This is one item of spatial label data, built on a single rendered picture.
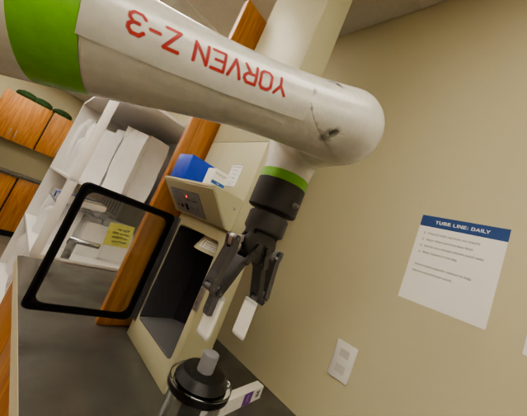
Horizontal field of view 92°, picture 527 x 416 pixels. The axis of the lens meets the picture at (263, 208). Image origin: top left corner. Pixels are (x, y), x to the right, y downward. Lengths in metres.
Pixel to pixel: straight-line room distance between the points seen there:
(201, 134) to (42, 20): 0.85
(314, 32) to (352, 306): 0.93
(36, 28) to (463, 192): 0.99
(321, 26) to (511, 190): 0.77
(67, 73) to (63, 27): 0.04
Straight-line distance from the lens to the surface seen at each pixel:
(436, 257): 0.94
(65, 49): 0.30
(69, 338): 1.03
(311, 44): 1.01
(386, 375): 0.96
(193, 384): 0.48
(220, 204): 0.71
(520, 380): 0.92
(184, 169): 0.89
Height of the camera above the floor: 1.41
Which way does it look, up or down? 8 degrees up
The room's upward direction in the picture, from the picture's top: 22 degrees clockwise
